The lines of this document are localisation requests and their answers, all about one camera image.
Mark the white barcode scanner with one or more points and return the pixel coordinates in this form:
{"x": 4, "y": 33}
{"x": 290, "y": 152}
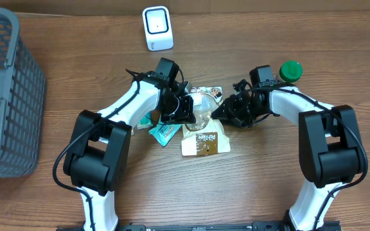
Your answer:
{"x": 158, "y": 28}

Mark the teal Kleenex tissue pack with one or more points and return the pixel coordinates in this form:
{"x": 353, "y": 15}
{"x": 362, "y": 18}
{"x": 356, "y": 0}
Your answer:
{"x": 145, "y": 122}

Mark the beige clear plastic pouch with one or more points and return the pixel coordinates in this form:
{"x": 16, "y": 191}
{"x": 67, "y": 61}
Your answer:
{"x": 206, "y": 136}

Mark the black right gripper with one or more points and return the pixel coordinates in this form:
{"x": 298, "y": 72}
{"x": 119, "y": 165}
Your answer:
{"x": 233, "y": 113}

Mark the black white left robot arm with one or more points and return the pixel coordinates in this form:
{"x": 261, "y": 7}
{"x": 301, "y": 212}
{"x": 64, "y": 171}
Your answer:
{"x": 93, "y": 162}

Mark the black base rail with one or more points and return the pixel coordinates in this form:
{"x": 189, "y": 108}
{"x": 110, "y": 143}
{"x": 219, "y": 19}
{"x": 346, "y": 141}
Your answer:
{"x": 204, "y": 227}

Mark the grey plastic shopping basket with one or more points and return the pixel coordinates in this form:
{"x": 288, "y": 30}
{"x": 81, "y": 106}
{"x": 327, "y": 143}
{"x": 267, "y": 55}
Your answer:
{"x": 22, "y": 100}

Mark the green toilet tissue wipes pack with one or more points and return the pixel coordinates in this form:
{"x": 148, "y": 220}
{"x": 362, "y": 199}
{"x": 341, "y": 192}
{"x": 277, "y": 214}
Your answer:
{"x": 163, "y": 133}

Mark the green cap white bottle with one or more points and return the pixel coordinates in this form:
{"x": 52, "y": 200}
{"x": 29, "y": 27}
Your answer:
{"x": 291, "y": 71}

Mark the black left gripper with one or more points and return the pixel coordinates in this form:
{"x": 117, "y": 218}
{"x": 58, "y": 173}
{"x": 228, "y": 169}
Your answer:
{"x": 178, "y": 110}

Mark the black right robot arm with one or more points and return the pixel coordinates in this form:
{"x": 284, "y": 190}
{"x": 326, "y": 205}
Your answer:
{"x": 331, "y": 154}

